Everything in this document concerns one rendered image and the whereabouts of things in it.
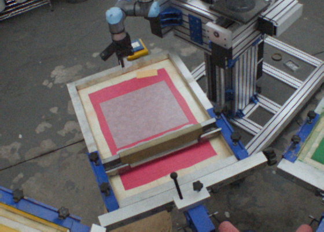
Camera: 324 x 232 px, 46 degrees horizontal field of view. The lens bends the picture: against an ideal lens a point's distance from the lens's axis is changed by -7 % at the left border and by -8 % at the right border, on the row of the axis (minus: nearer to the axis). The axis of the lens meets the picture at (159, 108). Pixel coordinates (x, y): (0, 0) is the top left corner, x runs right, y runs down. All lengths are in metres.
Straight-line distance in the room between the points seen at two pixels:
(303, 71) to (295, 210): 1.14
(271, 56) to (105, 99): 1.74
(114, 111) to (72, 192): 1.11
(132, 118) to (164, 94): 0.20
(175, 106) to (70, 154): 1.40
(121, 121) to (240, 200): 1.14
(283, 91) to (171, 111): 1.36
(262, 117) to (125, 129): 1.28
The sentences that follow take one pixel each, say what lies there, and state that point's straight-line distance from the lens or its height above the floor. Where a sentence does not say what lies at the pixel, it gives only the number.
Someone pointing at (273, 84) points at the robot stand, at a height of 0.21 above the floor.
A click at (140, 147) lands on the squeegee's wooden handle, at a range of 1.64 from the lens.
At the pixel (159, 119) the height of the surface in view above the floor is 0.97.
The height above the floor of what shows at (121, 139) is 0.97.
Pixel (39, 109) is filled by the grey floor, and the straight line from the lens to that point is 3.56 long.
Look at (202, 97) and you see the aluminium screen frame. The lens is 1.88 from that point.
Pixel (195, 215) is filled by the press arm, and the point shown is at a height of 1.04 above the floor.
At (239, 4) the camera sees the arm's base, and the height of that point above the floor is 1.30.
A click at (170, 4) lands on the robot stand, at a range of 2.28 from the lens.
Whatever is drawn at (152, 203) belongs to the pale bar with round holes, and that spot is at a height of 1.04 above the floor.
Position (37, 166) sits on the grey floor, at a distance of 3.15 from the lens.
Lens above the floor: 2.34
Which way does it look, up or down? 46 degrees down
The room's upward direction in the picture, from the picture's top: 10 degrees counter-clockwise
